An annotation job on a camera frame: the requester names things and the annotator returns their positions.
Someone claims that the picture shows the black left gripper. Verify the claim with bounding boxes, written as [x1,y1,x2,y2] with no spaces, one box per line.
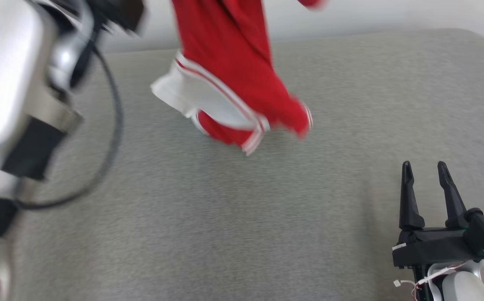
[98,0,147,34]

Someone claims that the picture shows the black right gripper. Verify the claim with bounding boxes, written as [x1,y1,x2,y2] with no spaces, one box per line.
[392,161,479,268]

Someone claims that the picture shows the thin red white wire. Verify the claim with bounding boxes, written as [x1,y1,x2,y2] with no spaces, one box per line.
[394,263,465,301]

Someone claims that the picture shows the black cable with teal plug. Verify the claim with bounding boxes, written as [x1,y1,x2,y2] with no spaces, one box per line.
[13,42,125,209]

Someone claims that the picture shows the red shorts with white trim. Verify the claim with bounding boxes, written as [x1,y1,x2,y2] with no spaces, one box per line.
[150,0,328,156]

